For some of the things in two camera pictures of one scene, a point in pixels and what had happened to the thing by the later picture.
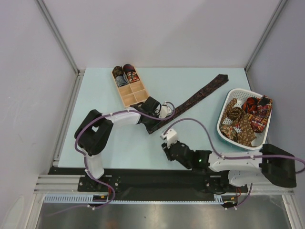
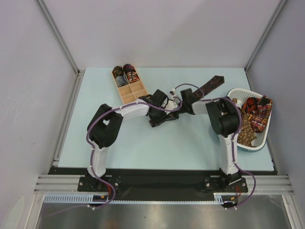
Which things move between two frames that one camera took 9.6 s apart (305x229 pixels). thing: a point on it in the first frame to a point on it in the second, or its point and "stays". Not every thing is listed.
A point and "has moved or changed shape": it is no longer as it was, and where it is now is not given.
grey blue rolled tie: x=121 y=80 stays
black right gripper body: x=168 y=150 to x=182 y=108
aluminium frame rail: x=80 y=72 stays
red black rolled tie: x=132 y=77 stays
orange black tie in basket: x=250 y=105 stays
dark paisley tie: x=216 y=81 has moved or changed shape
